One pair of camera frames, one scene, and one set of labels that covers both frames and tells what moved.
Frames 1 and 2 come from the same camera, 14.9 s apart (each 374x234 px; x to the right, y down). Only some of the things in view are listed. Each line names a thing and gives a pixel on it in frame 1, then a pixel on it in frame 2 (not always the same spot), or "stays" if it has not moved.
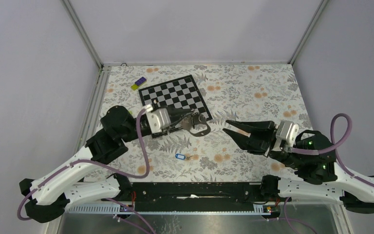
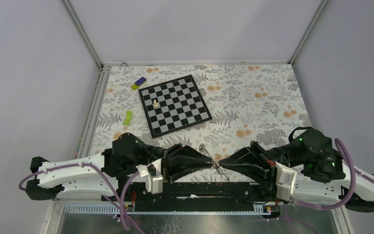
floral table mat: x=230 y=93 stays
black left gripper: x=175 y=114 → x=177 y=157
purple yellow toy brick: x=138 y=83 stays
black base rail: x=196 y=196 stays
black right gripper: x=254 y=128 → x=254 y=162
